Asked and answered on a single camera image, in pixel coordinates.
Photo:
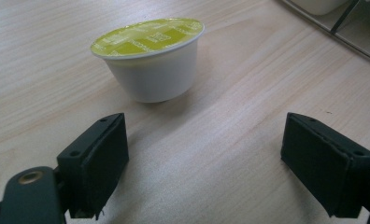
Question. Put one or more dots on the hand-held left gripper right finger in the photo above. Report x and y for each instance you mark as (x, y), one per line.
(323, 161)

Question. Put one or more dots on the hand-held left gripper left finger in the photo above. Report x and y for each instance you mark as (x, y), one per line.
(102, 165)

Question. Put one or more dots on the white capsule with green lid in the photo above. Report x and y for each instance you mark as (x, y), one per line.
(156, 74)

